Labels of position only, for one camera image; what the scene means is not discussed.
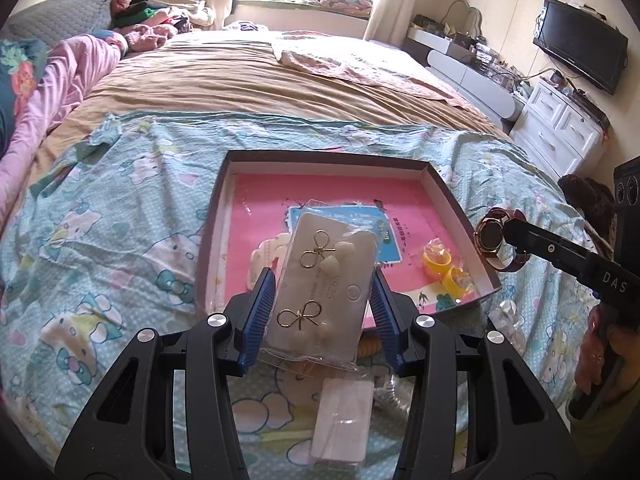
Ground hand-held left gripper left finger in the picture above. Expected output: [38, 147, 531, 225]
[55, 266, 278, 480]

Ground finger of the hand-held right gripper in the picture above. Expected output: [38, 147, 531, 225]
[502, 217, 599, 291]

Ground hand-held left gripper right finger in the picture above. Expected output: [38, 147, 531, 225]
[369, 267, 583, 480]

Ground orange bead bracelet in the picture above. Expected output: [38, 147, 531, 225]
[295, 334, 385, 377]

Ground rose gold wristwatch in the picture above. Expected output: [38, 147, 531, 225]
[474, 206, 533, 275]

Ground earring card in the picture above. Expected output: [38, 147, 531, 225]
[260, 210, 378, 373]

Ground shallow cardboard box pink lining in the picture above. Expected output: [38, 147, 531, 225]
[197, 149, 503, 331]

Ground person's right forearm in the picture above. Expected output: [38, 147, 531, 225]
[570, 385, 640, 466]

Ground person's right hand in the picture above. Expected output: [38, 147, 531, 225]
[574, 305, 640, 396]

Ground brown fuzzy cushion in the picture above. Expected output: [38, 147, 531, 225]
[557, 174, 616, 256]

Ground white pearly hair clip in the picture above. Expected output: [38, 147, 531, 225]
[248, 234, 293, 293]

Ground blue booklet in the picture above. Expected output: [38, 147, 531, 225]
[285, 199, 403, 268]

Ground clear plastic bag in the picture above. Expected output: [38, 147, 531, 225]
[487, 300, 526, 356]

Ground small white box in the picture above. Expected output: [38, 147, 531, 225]
[309, 377, 376, 463]

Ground white drawer cabinet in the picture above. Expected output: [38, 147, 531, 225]
[509, 79, 608, 178]

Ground cartoon cat printed sheet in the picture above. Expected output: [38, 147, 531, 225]
[0, 110, 601, 480]

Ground grey and white desk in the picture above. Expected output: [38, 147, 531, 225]
[402, 27, 526, 121]

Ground black flat television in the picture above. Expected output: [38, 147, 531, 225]
[532, 0, 629, 96]

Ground desk mirror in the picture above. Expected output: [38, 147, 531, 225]
[465, 2, 486, 36]

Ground brown bed sheet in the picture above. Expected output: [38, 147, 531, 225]
[30, 30, 511, 171]

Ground pink plush garment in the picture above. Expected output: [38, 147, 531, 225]
[125, 22, 178, 51]

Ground pink quilt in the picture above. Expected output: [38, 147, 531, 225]
[0, 34, 123, 226]

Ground pile of clothes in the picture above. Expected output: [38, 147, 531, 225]
[110, 0, 216, 51]

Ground clothes on window seat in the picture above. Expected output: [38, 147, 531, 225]
[280, 0, 373, 16]

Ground blue floral pillow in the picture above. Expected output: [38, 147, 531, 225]
[0, 39, 51, 156]

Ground grey quilted headboard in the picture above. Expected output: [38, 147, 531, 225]
[0, 0, 113, 46]

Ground clear bag with silver chain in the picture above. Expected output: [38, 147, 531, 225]
[374, 374, 402, 411]

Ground yellow ring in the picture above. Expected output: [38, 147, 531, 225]
[421, 244, 453, 278]
[444, 266, 476, 303]

